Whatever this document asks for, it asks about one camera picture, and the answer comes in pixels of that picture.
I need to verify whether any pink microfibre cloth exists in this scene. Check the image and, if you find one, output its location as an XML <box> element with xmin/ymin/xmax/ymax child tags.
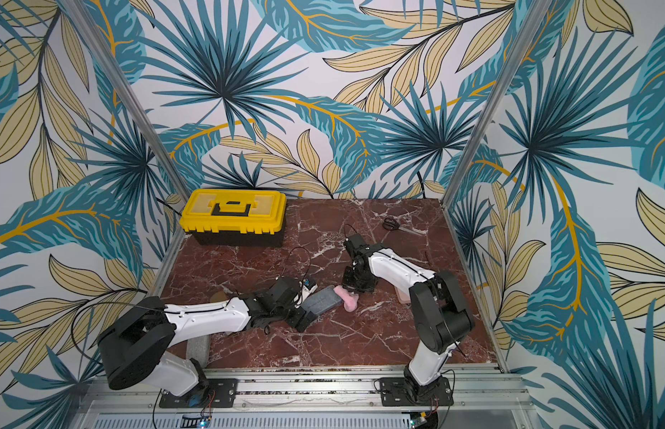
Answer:
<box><xmin>333</xmin><ymin>286</ymin><xmax>359</xmax><ymax>313</ymax></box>

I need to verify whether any grey rectangular block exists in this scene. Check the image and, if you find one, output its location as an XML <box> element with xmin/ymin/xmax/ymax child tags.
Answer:
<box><xmin>300</xmin><ymin>286</ymin><xmax>343</xmax><ymax>316</ymax></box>

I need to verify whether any tan round object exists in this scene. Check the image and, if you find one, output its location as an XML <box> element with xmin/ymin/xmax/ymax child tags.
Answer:
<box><xmin>209</xmin><ymin>291</ymin><xmax>229</xmax><ymax>303</ymax></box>

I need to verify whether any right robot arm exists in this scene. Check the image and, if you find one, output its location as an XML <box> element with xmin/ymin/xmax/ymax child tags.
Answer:
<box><xmin>342</xmin><ymin>244</ymin><xmax>475</xmax><ymax>388</ymax></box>

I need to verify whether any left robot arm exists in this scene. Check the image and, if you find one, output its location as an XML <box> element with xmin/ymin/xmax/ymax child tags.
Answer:
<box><xmin>98</xmin><ymin>277</ymin><xmax>317</xmax><ymax>405</ymax></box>

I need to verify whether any yellow black toolbox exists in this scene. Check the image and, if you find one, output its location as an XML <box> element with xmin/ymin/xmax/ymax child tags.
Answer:
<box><xmin>180</xmin><ymin>189</ymin><xmax>287</xmax><ymax>248</ymax></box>

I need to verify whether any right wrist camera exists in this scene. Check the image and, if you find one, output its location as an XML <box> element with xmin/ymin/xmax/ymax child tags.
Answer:
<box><xmin>343</xmin><ymin>233</ymin><xmax>368</xmax><ymax>260</ymax></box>

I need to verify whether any aluminium front rail frame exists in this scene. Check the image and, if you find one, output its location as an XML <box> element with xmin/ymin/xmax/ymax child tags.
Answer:
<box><xmin>70</xmin><ymin>364</ymin><xmax>542</xmax><ymax>428</ymax></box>

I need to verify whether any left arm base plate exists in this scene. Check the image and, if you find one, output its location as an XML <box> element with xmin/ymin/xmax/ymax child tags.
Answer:
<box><xmin>159</xmin><ymin>378</ymin><xmax>239</xmax><ymax>409</ymax></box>

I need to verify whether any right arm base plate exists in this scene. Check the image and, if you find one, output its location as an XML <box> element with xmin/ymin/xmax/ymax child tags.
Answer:
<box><xmin>375</xmin><ymin>375</ymin><xmax>454</xmax><ymax>407</ymax></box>

